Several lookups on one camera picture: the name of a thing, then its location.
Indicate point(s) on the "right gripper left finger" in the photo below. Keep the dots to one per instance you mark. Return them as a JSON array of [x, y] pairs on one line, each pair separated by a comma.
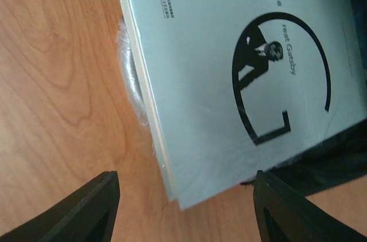
[[88, 214]]

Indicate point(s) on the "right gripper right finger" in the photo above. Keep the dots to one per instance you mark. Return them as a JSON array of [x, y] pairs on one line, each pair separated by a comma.
[[282, 214]]

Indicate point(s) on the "grey paperback book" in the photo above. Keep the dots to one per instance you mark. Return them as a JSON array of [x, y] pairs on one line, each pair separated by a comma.
[[231, 87]]

